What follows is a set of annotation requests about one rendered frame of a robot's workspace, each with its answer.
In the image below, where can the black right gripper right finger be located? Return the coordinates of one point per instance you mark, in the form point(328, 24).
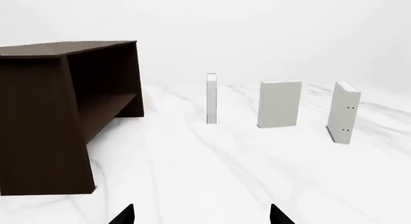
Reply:
point(278, 216)

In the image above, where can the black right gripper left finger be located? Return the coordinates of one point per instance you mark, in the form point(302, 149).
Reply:
point(124, 216)

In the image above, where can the dark brown wooden cabinet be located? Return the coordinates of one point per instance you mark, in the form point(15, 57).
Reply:
point(45, 118)

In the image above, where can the white book with black dots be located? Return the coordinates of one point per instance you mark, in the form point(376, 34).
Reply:
point(342, 113)

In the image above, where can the wide white book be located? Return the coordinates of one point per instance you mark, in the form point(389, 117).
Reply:
point(278, 104)

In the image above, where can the thin white book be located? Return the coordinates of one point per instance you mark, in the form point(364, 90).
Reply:
point(211, 101)

